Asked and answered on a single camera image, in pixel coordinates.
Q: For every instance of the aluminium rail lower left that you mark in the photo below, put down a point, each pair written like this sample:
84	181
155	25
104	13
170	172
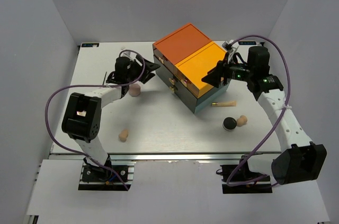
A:
30	219

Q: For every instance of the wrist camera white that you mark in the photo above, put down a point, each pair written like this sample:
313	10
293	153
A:
129	54
231	47

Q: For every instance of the teal drawer box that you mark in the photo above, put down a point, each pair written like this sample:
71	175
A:
209	97

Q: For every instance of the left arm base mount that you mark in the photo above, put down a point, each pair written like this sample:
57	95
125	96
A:
94	178

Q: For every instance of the beige sponge left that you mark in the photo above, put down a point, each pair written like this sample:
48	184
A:
123	135

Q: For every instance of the beige tube gold cap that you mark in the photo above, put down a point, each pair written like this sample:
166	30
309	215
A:
224	104

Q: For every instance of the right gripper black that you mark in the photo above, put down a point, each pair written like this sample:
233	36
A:
222	70

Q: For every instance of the blue label sticker right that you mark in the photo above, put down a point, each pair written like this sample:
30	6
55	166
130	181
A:
247	43

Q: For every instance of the blue label sticker left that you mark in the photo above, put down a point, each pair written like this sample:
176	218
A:
89	45

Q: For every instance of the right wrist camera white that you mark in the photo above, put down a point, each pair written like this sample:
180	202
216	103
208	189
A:
231	47

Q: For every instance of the dark grey drawer box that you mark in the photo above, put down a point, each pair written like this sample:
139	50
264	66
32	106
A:
178	88

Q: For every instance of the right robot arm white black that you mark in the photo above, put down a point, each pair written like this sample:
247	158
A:
300	159

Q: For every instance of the blue label sticker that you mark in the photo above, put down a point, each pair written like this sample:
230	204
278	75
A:
89	45
247	43

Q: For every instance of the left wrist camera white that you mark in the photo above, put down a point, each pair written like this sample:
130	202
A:
129	54

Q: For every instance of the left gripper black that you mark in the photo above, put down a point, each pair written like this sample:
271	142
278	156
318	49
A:
149	66

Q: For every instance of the black round jar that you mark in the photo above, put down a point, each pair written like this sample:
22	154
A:
229	124

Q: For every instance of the dark orange drawer box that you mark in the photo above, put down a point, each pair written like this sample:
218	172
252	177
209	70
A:
181	43

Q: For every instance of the beige sponge right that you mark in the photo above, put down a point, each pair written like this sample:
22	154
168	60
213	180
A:
241	121

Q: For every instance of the yellow drawer box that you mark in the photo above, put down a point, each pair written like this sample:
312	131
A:
193	68

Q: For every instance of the beige sponge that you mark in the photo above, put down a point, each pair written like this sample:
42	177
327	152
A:
123	135
241	121

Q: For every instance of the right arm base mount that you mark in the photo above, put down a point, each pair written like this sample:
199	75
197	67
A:
261	187

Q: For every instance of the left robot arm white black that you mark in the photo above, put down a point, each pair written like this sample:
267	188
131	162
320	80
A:
82	117

